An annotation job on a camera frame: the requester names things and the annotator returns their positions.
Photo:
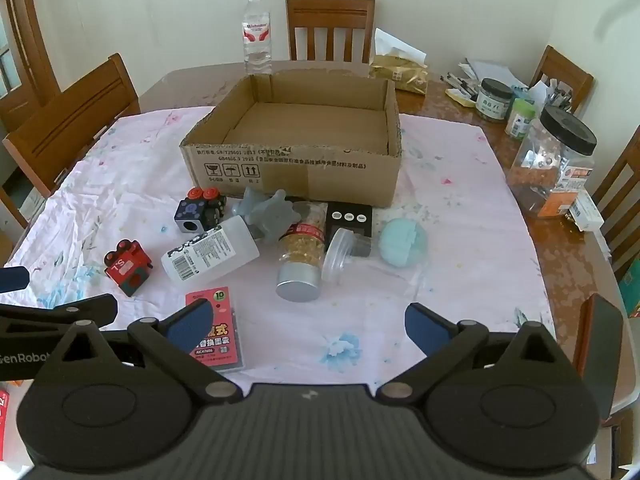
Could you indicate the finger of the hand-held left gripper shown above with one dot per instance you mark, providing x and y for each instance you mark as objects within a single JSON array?
[
  {"x": 60, "y": 310},
  {"x": 12, "y": 278}
]

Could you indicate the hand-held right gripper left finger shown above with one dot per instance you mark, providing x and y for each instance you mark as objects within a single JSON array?
[{"x": 190, "y": 327}]

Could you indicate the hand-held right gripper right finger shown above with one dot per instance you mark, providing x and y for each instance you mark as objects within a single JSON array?
[{"x": 425, "y": 327}]

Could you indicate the pink card pack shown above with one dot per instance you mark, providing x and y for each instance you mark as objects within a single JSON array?
[{"x": 225, "y": 325}]

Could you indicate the red toy cube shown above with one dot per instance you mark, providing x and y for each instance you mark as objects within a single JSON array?
[{"x": 125, "y": 267}]

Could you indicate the teal round case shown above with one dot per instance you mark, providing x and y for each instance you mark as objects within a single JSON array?
[{"x": 402, "y": 242}]

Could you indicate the blue toy cube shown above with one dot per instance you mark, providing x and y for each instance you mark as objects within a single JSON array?
[{"x": 189, "y": 215}]

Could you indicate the cardboard box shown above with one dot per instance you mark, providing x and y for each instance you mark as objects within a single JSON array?
[{"x": 300, "y": 170}]

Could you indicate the red and white box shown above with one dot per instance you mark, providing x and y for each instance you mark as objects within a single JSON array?
[{"x": 3, "y": 410}]

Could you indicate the white plastic bottle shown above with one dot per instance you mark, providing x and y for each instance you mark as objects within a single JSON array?
[{"x": 210, "y": 250}]

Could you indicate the clear plastic cap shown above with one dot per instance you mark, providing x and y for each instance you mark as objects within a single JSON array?
[{"x": 337, "y": 255}]

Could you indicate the black box with white buttons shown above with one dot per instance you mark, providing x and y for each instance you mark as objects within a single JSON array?
[{"x": 350, "y": 222}]

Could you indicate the silver-lidded jar of gold capsules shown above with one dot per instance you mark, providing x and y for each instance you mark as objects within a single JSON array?
[{"x": 300, "y": 260}]

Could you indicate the grey plastic toy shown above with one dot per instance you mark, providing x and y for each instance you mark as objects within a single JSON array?
[{"x": 265, "y": 212}]

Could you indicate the pink floral tablecloth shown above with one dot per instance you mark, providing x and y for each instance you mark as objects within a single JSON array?
[{"x": 450, "y": 185}]

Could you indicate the wooden slatted chair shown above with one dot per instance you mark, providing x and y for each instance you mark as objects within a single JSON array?
[
  {"x": 620, "y": 195},
  {"x": 330, "y": 25},
  {"x": 75, "y": 115},
  {"x": 562, "y": 67}
]

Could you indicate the small white box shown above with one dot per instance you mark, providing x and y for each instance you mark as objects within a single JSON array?
[{"x": 587, "y": 212}]

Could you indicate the large clear black-lidded jar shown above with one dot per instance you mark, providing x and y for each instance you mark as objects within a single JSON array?
[{"x": 552, "y": 170}]

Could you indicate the green carton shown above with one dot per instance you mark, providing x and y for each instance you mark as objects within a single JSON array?
[{"x": 631, "y": 290}]

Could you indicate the green-lidded jar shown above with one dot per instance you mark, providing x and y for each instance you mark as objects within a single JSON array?
[{"x": 520, "y": 120}]

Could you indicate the yellow note pad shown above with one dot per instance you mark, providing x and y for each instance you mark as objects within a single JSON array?
[{"x": 460, "y": 97}]

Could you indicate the wooden door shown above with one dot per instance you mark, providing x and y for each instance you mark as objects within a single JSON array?
[{"x": 25, "y": 45}]

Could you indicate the small black-lidded glass jar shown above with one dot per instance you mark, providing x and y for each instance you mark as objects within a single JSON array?
[{"x": 494, "y": 102}]

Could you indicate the bundle of pens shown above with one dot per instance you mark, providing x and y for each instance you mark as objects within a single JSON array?
[{"x": 462, "y": 85}]

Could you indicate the gold tissue pack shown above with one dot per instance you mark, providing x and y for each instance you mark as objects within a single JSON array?
[{"x": 400, "y": 72}]

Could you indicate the pile of white papers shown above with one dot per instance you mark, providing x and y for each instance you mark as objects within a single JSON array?
[{"x": 492, "y": 72}]

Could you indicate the clear plastic water bottle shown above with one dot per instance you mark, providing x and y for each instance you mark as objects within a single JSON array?
[{"x": 257, "y": 35}]

